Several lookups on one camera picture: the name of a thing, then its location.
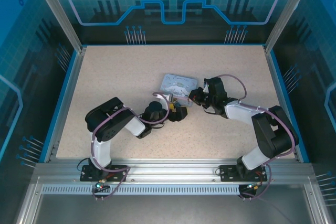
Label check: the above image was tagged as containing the light blue cartoon tin box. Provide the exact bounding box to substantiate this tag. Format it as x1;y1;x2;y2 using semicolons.
159;73;200;108

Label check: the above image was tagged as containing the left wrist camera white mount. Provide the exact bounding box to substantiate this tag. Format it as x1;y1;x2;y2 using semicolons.
152;91;171;111

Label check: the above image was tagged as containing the aluminium mounting rail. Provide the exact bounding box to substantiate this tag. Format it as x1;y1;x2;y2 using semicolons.
34;158;314;183

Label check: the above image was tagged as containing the aluminium side rail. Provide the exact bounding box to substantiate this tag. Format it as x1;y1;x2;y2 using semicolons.
263;45;300;162
43;47;87;163

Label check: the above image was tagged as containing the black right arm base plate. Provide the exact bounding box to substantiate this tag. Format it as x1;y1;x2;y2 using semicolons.
218;164;268;182

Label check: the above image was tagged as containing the slotted grey cable duct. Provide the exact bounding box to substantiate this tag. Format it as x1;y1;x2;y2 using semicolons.
41;185;247;196

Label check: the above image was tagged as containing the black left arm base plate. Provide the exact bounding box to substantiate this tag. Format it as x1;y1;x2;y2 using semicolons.
80;165;129;183

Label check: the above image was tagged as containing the aluminium frame post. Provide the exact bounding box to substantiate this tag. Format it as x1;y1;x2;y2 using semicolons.
28;0;87;54
264;0;317;53

